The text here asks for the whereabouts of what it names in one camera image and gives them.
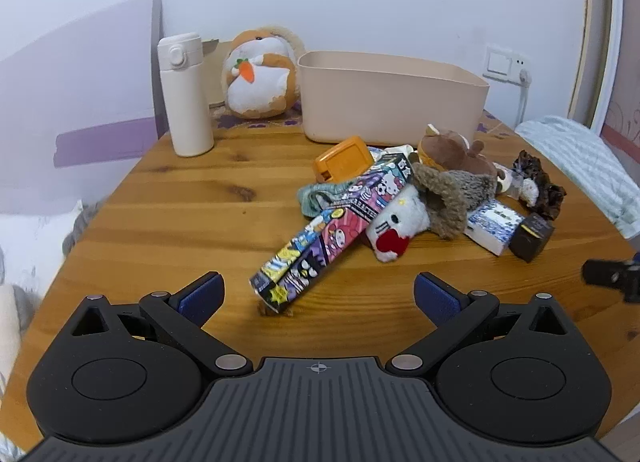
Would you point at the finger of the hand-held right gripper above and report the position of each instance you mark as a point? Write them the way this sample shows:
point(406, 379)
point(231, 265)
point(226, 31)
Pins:
point(605, 273)

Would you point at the long cartoon printed box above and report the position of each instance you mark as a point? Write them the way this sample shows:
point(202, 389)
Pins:
point(325, 242)

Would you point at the dark brown scrunchie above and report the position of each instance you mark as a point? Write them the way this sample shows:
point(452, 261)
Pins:
point(542, 181)

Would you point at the white thermos bottle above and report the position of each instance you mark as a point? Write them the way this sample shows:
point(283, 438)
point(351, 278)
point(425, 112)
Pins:
point(185, 101)

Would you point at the white blue small box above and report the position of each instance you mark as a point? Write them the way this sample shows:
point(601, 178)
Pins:
point(492, 227)

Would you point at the white door frame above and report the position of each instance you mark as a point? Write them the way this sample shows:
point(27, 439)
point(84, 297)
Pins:
point(597, 31)

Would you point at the white cat plush red bow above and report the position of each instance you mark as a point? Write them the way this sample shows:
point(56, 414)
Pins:
point(395, 229)

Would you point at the white grey bedding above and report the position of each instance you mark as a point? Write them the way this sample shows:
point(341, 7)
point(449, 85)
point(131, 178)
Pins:
point(30, 262)

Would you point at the pink patterned panel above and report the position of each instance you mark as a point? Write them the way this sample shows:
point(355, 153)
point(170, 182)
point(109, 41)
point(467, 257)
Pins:
point(627, 111)

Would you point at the green knitted cloth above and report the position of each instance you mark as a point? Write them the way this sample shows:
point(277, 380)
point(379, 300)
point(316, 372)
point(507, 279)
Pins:
point(320, 197)

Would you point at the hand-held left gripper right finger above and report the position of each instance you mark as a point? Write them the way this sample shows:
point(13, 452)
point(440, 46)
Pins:
point(437, 299)

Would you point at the white wall switch socket panel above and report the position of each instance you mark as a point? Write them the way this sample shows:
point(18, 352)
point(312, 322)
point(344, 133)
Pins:
point(502, 64)

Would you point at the brown squirrel plush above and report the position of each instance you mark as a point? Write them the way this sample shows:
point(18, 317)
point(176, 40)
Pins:
point(455, 181)

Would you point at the white printed pouch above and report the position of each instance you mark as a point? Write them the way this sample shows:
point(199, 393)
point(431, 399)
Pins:
point(392, 150)

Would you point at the small black box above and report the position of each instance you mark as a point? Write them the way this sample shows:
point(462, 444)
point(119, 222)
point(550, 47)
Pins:
point(532, 237)

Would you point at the beige plastic container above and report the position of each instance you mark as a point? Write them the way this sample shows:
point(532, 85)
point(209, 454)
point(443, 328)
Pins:
point(390, 101)

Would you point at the striped light blue blanket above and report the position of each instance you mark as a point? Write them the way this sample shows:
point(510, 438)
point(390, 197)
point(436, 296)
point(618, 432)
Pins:
point(585, 166)

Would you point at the orange white hamster plush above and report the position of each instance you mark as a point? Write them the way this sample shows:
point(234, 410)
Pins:
point(260, 76)

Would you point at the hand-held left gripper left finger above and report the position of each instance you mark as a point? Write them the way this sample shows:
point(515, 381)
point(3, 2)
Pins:
point(202, 294)

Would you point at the small white fluffy charm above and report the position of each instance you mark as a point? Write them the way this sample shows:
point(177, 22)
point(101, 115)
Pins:
point(509, 182)

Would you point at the orange plastic case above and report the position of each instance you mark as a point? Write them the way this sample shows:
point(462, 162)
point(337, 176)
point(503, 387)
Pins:
point(345, 159)

